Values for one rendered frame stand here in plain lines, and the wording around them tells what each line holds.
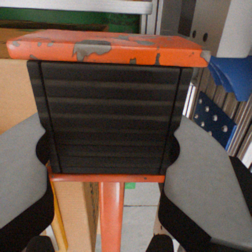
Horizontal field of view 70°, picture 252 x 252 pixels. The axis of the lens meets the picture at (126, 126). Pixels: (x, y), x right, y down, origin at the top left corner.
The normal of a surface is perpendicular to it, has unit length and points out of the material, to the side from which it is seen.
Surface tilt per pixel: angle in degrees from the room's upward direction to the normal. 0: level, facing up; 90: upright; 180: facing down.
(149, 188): 0
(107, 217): 0
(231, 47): 0
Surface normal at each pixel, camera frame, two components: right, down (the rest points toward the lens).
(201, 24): -1.00, 0.00
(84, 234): 0.03, 0.53
